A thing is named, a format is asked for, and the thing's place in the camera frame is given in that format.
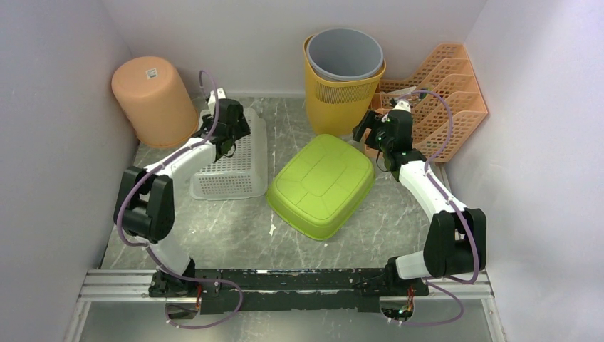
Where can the large orange plastic bucket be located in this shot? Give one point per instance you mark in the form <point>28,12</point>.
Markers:
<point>155,100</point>

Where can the white perforated tray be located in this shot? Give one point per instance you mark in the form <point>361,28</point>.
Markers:
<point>242,176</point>

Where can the green plastic basin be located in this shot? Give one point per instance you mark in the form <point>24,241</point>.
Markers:
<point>320,188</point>

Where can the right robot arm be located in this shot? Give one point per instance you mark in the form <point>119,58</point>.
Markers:
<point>456,239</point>

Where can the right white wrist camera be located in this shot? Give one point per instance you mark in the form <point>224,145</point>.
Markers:
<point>403,105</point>

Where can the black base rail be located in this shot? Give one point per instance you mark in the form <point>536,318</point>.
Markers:
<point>218,291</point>

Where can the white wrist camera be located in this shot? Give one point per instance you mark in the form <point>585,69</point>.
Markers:
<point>213,100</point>
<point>403,105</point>

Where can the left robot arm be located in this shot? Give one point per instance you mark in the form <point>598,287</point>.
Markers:
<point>145,208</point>

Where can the orange plastic file organizer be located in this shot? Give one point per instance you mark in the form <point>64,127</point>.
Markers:
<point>448,72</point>

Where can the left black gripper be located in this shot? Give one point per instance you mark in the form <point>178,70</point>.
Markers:
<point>243,127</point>

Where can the yellow slatted waste basket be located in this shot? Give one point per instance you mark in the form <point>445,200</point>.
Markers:
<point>337,107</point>

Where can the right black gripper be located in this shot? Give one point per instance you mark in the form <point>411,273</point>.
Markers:
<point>373,120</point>

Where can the grey plastic bucket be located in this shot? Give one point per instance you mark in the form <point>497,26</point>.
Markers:
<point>344,54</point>

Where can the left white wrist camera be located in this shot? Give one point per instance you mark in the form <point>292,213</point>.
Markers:
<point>213,100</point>

